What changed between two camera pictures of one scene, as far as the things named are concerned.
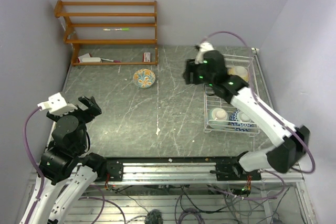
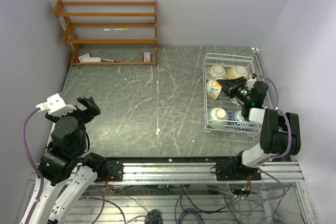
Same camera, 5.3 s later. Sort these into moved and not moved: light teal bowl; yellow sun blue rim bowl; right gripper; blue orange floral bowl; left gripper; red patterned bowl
Moved: blue orange floral bowl; right gripper
Not moved: red patterned bowl; light teal bowl; yellow sun blue rim bowl; left gripper
